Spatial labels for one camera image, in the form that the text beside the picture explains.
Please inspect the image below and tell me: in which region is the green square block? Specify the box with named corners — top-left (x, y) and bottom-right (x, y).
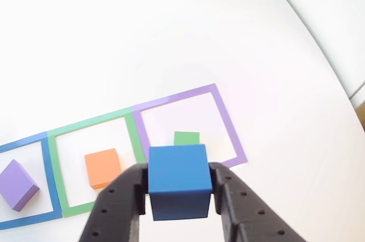
top-left (173, 131), bottom-right (201, 146)

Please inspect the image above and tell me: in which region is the purple square block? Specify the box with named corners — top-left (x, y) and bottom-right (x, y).
top-left (0, 159), bottom-right (40, 213)

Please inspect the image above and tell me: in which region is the small blue cube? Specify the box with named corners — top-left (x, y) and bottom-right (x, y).
top-left (147, 143), bottom-right (214, 222)

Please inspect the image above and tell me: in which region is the orange square block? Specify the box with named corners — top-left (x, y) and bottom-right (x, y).
top-left (84, 147), bottom-right (123, 191)

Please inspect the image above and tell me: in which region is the purple square frame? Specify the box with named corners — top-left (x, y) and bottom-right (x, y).
top-left (130, 83), bottom-right (248, 168)

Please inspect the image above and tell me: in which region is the blue square frame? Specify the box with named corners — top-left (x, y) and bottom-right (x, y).
top-left (0, 131), bottom-right (64, 231)

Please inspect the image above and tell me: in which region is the green square frame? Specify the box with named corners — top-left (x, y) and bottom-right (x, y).
top-left (46, 107), bottom-right (150, 219)

